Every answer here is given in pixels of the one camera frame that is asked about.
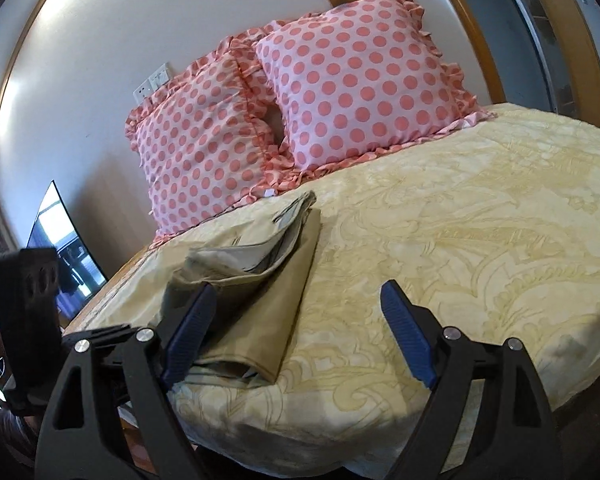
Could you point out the wooden door frame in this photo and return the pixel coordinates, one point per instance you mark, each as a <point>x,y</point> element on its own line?
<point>565,20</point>

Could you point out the bed with yellow patterned cover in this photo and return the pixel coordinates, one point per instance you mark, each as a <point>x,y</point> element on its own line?
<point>460,240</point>

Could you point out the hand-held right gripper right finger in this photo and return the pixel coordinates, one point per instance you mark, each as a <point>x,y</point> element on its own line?
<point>411,340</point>

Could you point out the black flat screen television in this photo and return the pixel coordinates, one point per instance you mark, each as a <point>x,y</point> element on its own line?
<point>62,250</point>

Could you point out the white wall socket panel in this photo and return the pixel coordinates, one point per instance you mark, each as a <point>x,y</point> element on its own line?
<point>152,82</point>

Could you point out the khaki pants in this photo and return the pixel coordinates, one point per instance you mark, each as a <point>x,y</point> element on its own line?
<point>260,280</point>

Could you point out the small pink polka dot pillow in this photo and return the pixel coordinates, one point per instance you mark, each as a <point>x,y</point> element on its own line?
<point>200,140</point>

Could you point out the large pink polka dot pillow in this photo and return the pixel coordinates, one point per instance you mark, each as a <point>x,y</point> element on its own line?
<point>360,80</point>

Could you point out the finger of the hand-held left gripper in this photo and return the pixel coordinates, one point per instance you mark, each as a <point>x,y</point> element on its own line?
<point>102,337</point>

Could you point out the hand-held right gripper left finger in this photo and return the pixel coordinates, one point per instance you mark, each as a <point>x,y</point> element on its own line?
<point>189,332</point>

